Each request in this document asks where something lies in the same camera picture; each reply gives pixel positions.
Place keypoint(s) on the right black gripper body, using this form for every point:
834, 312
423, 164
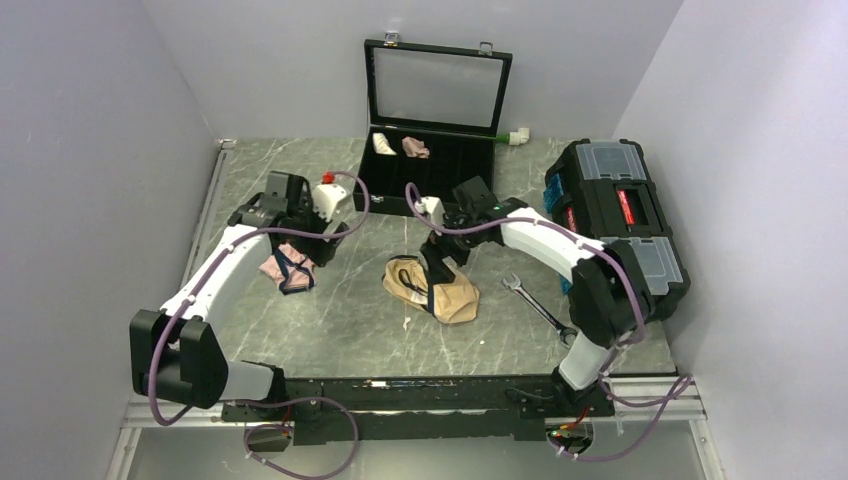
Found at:
457, 246

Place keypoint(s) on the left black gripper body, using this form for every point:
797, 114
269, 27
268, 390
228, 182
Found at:
315, 248

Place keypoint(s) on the beige underwear navy trim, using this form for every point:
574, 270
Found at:
406, 278

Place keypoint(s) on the pink underwear navy trim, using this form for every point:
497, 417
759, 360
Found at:
290, 270

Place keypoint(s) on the black compartment storage box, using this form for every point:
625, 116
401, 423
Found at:
451, 98

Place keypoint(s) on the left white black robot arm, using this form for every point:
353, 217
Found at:
285, 231

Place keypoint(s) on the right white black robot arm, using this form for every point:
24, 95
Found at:
609, 299

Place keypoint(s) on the rolled pink underwear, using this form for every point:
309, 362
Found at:
415, 148

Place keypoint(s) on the rolled white underwear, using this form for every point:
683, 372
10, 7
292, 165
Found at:
381, 145

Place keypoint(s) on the steel combination wrench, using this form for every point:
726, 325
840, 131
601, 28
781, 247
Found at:
565, 333

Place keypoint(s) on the green white pipe fitting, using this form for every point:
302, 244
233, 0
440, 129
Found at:
515, 138

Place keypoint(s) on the black plastic toolbox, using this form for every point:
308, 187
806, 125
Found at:
603, 190

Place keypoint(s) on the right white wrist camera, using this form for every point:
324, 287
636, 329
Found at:
431, 209

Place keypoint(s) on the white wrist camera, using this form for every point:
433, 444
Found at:
328, 197
431, 209

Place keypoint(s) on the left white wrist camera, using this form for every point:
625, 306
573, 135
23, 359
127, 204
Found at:
328, 197

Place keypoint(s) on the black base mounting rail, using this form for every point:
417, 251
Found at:
520, 407

